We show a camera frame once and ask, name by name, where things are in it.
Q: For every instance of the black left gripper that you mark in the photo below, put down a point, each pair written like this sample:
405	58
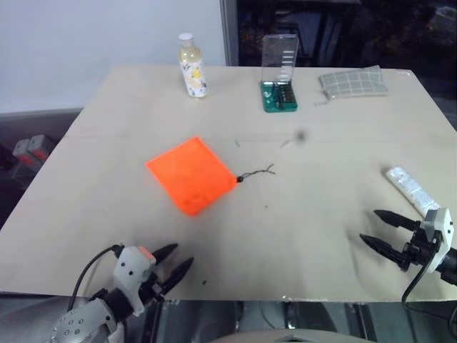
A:
151	286

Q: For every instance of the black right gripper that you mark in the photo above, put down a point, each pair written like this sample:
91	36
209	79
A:
417	250

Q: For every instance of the white remote control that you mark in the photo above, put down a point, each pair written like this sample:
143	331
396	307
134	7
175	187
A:
410	187

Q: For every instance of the grey checked fabric pouch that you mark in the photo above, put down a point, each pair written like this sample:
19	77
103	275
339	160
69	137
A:
353	83

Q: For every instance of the green screwdriver bit case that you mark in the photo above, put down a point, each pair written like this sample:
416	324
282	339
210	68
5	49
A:
280	96

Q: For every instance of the grey box with red label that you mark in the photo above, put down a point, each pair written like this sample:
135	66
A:
40	145
21	148

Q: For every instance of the clear bottle with floral label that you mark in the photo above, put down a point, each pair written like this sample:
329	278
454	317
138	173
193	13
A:
194	71

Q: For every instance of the dark glass cabinet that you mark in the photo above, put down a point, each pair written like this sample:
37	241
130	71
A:
357	32

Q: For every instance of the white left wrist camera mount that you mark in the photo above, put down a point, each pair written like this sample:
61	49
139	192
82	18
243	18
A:
131	266

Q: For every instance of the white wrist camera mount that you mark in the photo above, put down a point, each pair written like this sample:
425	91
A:
440	223
131	266

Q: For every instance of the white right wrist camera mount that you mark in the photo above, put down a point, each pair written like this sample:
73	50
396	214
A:
440	223

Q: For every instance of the grey metal frame post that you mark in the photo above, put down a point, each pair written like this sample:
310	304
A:
228	32

